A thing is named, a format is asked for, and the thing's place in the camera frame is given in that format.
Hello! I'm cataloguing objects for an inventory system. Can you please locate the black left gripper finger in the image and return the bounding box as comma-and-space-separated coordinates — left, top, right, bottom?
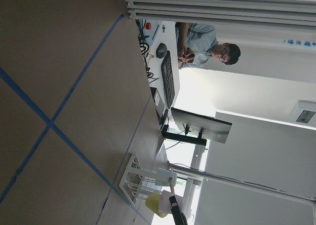
169, 195, 188, 225

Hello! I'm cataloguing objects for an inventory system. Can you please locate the pink plastic cup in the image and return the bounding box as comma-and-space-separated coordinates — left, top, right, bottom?
159, 189, 185, 215

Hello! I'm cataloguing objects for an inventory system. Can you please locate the yellow plastic cup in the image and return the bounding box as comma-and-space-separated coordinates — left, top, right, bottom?
145, 191, 168, 218

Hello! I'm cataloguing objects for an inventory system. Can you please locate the blue plastic cup front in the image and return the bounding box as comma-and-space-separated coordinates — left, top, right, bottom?
155, 168, 177, 187

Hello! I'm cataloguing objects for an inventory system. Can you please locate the black desktop monitor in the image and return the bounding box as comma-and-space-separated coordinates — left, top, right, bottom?
161, 108, 232, 146

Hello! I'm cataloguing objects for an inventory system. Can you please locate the black keyboard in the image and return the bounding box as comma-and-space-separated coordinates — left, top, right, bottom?
161, 50, 175, 109

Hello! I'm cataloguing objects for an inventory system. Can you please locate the black computer mouse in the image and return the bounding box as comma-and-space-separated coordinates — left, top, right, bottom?
156, 42, 168, 59

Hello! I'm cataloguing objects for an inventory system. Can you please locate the person in blue shirt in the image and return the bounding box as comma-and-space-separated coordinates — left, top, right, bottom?
175, 22, 241, 69

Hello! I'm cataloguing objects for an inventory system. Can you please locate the white wire cup rack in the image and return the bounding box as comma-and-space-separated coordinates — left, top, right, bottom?
119, 153, 175, 205

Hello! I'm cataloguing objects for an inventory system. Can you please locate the aluminium frame post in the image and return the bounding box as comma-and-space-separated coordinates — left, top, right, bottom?
125, 0, 316, 29

